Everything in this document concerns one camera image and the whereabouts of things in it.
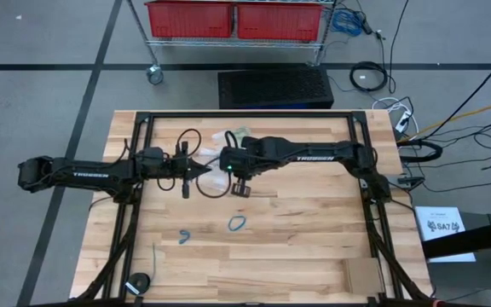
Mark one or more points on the green rubber band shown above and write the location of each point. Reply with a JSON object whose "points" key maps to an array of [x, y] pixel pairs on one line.
{"points": [[238, 133], [243, 131]]}

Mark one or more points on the white power strip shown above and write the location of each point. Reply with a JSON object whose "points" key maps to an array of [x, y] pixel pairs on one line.
{"points": [[404, 120]]}

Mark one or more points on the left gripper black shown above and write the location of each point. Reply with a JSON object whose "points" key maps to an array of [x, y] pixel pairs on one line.
{"points": [[160, 166]]}

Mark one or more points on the white printed paper sign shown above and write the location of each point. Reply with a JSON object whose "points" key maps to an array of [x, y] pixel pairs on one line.
{"points": [[441, 243]]}

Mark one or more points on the grey metal cart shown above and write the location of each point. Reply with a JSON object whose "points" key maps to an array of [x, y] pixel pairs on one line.
{"points": [[463, 281]]}

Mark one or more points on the thick blue rubber band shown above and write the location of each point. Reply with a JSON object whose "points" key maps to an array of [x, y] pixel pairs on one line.
{"points": [[187, 233], [229, 225]]}

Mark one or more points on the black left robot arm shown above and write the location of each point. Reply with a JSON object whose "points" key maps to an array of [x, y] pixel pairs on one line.
{"points": [[88, 175]]}

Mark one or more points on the brown cardboard box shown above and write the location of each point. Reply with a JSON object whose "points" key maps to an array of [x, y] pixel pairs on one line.
{"points": [[362, 276]]}

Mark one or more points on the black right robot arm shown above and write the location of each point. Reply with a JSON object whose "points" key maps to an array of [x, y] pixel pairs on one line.
{"points": [[313, 155]]}

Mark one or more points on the red plastic bin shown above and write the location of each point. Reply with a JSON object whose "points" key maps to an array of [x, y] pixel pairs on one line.
{"points": [[279, 23], [190, 21]]}

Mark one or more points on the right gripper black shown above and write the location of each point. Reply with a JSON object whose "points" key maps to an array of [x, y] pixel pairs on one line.
{"points": [[237, 160]]}

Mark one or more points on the black perforated metal case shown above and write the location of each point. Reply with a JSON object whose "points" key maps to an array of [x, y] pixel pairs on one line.
{"points": [[275, 87]]}

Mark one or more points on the black tape roll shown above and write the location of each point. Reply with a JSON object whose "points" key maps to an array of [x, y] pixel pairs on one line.
{"points": [[143, 277]]}

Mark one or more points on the black beam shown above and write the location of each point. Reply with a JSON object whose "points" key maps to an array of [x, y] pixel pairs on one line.
{"points": [[475, 239]]}

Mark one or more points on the black power adapter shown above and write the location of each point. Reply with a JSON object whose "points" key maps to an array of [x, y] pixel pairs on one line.
{"points": [[411, 181]]}

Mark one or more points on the black aluminium table frame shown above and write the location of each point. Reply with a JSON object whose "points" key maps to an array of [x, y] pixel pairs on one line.
{"points": [[250, 114]]}

